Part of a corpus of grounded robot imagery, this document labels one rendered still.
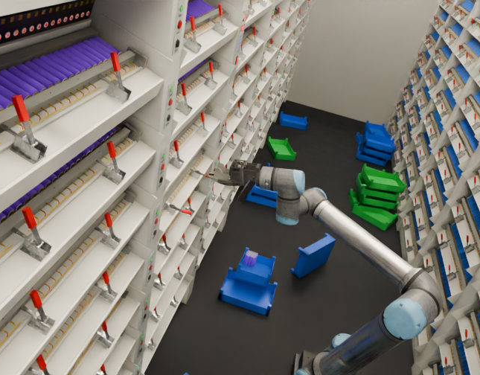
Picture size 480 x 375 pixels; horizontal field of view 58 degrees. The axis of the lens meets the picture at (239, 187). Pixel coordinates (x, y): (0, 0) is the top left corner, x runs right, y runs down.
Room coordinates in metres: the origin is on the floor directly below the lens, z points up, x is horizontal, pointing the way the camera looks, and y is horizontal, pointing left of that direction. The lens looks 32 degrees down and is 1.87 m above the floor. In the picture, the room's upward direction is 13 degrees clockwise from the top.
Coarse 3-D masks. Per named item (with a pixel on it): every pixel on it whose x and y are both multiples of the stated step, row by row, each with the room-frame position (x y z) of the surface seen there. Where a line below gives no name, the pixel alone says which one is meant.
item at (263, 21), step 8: (272, 8) 2.37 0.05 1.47; (264, 16) 2.35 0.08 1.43; (264, 24) 2.35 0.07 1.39; (256, 56) 2.35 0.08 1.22; (256, 64) 2.35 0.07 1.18; (256, 80) 2.37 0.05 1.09; (256, 88) 2.44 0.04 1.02; (248, 96) 2.35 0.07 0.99; (248, 112) 2.35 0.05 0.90; (240, 144) 2.35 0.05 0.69; (224, 216) 2.35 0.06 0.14; (224, 224) 2.40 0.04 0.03
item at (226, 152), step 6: (240, 126) 2.35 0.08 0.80; (234, 132) 2.33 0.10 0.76; (240, 132) 2.35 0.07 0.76; (228, 138) 2.24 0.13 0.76; (234, 138) 2.28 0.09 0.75; (240, 138) 2.31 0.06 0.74; (228, 144) 2.16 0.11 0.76; (234, 144) 2.18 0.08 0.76; (222, 150) 2.08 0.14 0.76; (228, 150) 2.12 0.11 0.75; (222, 156) 2.03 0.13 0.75; (228, 156) 2.06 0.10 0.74; (222, 162) 1.97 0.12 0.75
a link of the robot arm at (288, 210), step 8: (280, 200) 1.39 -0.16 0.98; (288, 200) 1.38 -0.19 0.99; (296, 200) 1.39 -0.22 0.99; (304, 200) 1.44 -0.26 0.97; (280, 208) 1.38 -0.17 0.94; (288, 208) 1.37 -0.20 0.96; (296, 208) 1.39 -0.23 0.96; (304, 208) 1.42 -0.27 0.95; (280, 216) 1.37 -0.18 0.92; (288, 216) 1.37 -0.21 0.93; (296, 216) 1.38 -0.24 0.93; (288, 224) 1.36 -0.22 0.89
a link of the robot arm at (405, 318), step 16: (416, 288) 1.11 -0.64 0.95; (400, 304) 1.01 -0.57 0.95; (416, 304) 1.01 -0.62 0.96; (432, 304) 1.04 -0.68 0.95; (384, 320) 1.01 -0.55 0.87; (400, 320) 0.98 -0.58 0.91; (416, 320) 0.97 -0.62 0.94; (432, 320) 1.02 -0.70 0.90; (352, 336) 1.10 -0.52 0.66; (368, 336) 1.04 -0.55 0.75; (384, 336) 1.00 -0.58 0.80; (400, 336) 0.97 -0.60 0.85; (336, 352) 1.10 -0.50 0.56; (352, 352) 1.05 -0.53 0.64; (368, 352) 1.02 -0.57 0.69; (384, 352) 1.02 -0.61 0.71; (304, 368) 1.14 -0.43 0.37; (320, 368) 1.11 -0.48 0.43; (336, 368) 1.07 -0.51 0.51; (352, 368) 1.04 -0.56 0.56
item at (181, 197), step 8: (208, 152) 1.65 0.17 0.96; (216, 152) 1.65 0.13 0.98; (200, 160) 1.60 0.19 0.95; (208, 160) 1.63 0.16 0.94; (200, 168) 1.54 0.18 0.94; (192, 176) 1.46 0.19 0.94; (200, 176) 1.49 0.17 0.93; (184, 184) 1.39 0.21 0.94; (192, 184) 1.42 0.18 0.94; (176, 192) 1.33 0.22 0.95; (184, 192) 1.35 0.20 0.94; (176, 200) 1.28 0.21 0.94; (184, 200) 1.30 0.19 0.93; (168, 216) 1.18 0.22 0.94; (160, 224) 1.13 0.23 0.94; (168, 224) 1.15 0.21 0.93; (160, 232) 1.05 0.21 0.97
